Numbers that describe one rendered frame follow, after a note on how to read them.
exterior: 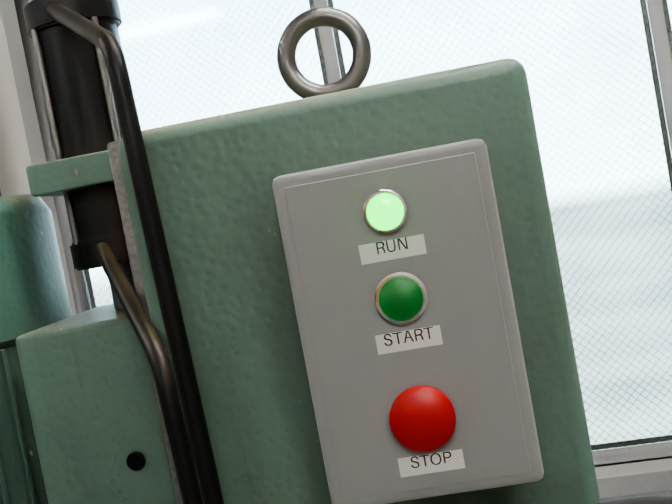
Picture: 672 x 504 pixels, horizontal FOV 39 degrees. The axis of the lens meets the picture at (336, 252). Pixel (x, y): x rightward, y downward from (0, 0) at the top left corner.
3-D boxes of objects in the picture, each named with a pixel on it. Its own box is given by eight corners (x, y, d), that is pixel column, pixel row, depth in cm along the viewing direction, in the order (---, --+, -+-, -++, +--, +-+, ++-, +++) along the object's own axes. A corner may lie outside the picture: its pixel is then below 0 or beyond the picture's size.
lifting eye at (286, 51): (289, 120, 62) (271, 19, 61) (381, 102, 61) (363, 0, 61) (285, 118, 60) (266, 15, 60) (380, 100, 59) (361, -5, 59)
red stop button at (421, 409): (396, 452, 44) (384, 388, 44) (460, 442, 44) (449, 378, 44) (395, 458, 43) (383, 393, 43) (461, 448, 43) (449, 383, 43)
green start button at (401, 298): (380, 328, 44) (370, 276, 44) (431, 319, 44) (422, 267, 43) (379, 330, 43) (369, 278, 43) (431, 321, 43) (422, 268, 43)
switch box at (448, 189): (344, 475, 51) (288, 178, 50) (533, 446, 50) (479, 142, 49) (331, 515, 45) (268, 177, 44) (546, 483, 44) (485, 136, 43)
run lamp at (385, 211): (367, 237, 44) (359, 193, 44) (411, 229, 43) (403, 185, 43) (366, 237, 43) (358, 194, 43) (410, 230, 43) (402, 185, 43)
